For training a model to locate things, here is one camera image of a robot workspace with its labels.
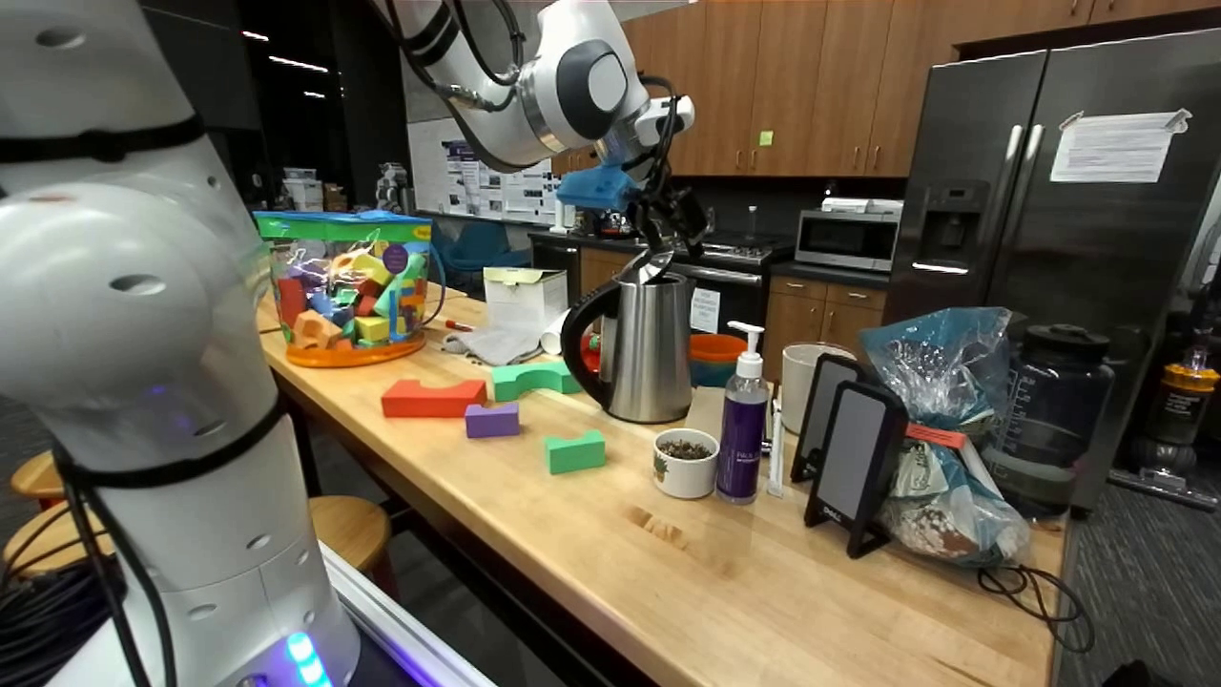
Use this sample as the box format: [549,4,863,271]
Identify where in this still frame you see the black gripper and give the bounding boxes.
[626,176,714,287]

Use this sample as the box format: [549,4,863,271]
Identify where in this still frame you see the stainless steel electric kettle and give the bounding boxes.
[557,260,700,428]

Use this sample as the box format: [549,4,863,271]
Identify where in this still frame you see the small white paper sheet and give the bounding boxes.
[686,284,724,336]

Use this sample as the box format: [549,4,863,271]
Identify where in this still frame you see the black kitchen stove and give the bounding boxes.
[691,232,774,341]

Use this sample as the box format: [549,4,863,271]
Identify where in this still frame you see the orange bowl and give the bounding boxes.
[686,331,752,373]

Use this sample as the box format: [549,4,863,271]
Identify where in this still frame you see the blue bowl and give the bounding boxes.
[686,358,742,395]

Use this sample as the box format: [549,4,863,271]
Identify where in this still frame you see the white paper bag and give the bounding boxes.
[476,262,571,336]

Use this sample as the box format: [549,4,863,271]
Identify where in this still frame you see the lower wooden cabinet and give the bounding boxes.
[761,271,892,387]

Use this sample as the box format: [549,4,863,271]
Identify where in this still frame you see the silver microwave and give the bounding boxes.
[794,208,903,275]

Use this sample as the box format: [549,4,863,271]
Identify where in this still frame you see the translucent measuring cup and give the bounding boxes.
[774,341,858,437]

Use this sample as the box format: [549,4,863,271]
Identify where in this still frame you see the large green foam block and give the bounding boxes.
[490,358,584,407]

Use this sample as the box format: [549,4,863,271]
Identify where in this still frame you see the grey knitted cloth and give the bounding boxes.
[445,317,549,369]

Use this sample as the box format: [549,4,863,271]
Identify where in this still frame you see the purple pump bottle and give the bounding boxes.
[714,317,774,504]

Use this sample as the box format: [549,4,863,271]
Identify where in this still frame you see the white ramekin with beans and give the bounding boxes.
[650,424,724,504]

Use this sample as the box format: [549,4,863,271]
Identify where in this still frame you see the small green foam block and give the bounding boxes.
[547,428,612,476]

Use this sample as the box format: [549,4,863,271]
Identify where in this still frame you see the purple foam block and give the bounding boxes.
[462,401,527,442]

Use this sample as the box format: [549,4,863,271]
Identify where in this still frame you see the upper wooden cabinets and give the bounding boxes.
[621,0,1221,183]

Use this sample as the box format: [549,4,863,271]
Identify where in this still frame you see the red foam block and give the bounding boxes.
[377,373,494,424]

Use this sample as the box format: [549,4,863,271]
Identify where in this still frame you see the blue plastic bag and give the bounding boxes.
[858,301,1037,568]

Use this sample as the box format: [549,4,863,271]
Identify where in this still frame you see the clear bin of foam blocks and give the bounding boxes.
[251,208,452,373]

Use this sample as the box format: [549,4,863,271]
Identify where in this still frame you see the wooden stool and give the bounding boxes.
[306,494,397,594]
[7,442,73,507]

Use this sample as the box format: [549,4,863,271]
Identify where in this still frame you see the stainless steel refrigerator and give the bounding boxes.
[887,26,1221,387]

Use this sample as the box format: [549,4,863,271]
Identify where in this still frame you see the white robot mounting platform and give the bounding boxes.
[317,547,501,687]

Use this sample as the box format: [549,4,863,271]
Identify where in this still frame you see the white paper notice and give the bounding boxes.
[1045,108,1200,187]

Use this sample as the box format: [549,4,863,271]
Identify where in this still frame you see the yellow vacuum cleaner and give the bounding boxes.
[1128,320,1221,482]

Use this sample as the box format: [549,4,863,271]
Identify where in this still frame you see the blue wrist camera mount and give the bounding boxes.
[555,163,641,215]

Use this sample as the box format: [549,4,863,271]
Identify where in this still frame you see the white wall poster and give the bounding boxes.
[435,130,569,229]

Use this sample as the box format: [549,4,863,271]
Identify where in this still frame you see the black power cable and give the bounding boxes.
[972,557,1101,662]

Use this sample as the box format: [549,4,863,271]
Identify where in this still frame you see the black cable bundle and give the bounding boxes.
[0,557,120,687]

